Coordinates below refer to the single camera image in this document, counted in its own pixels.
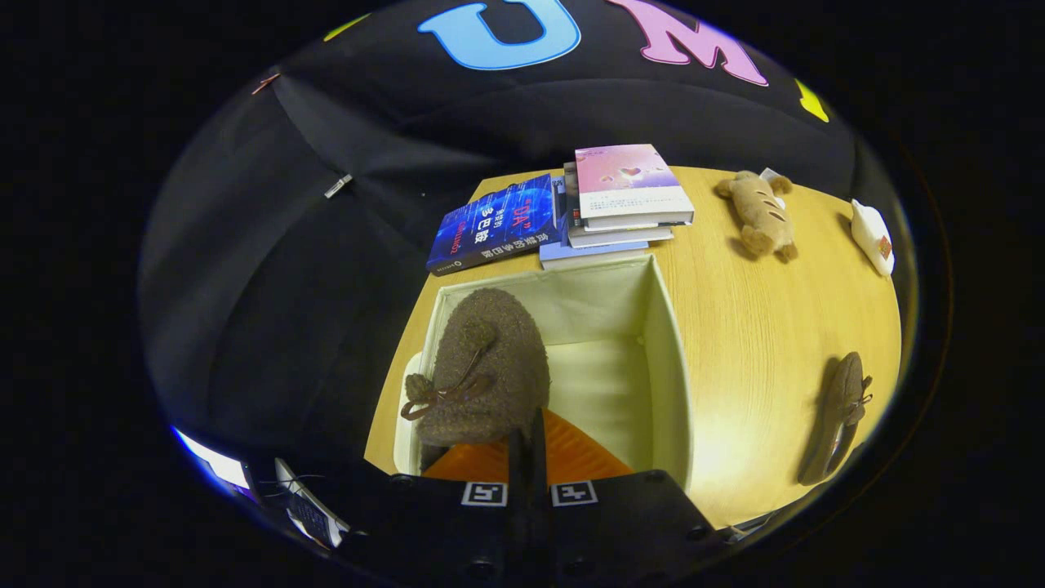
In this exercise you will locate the tan bread plush toy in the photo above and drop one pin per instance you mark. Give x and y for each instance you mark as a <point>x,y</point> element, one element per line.
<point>759,216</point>

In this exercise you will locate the brown fuzzy shoe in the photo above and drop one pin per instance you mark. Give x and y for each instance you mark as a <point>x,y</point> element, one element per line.
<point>490,367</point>
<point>841,400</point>

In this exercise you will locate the lit computer monitor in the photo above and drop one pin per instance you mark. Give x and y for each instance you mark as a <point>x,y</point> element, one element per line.
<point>216,461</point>

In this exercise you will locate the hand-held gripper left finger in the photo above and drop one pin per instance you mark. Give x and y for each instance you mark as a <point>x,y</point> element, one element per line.
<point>457,523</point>

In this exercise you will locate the pink cover book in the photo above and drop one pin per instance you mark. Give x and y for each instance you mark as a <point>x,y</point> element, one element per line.
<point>624,180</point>

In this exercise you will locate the dark blue book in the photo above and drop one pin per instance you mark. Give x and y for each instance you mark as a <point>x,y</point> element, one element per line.
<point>498,224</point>

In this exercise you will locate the copper cloth clip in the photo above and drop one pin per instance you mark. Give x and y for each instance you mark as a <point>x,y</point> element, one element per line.
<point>265,82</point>

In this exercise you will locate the black keyboard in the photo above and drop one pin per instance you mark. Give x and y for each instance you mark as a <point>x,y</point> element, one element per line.
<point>310,516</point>

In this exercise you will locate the pale blue book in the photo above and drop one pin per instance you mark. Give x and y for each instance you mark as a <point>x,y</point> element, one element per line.
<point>588,255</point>

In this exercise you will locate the dark cover book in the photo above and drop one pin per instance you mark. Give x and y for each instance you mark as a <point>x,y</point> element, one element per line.
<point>620,237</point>

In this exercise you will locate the black backdrop cloth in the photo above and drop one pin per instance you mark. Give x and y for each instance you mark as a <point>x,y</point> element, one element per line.
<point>286,286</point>

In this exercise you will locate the white packet with red label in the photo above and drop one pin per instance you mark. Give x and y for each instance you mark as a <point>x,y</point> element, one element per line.
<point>867,233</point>

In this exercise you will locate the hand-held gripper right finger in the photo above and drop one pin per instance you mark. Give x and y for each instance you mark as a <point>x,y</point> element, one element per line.
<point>620,523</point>

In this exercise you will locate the cream fabric storage box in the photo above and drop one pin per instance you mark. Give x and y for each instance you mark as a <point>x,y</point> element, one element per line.
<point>604,384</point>

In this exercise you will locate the white cloth clip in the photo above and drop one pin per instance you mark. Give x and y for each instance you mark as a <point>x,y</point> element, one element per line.
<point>338,185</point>

